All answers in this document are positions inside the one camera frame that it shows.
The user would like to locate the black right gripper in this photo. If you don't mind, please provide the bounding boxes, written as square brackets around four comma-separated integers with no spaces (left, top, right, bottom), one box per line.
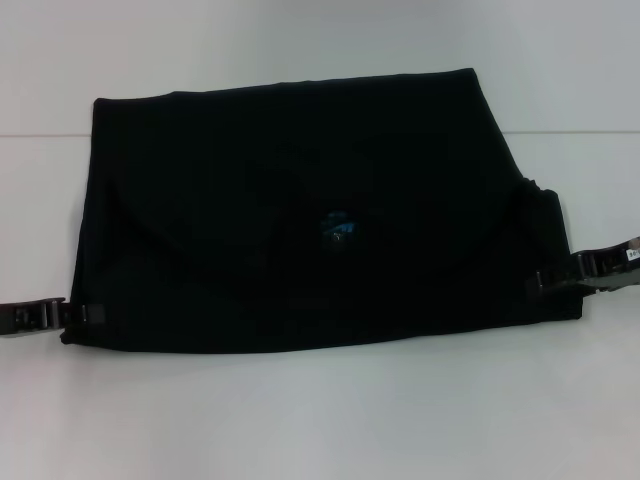
[524,237,640,304]

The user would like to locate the black shirt with white print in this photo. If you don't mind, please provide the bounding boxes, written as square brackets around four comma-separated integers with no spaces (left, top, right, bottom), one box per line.
[58,67,586,362]

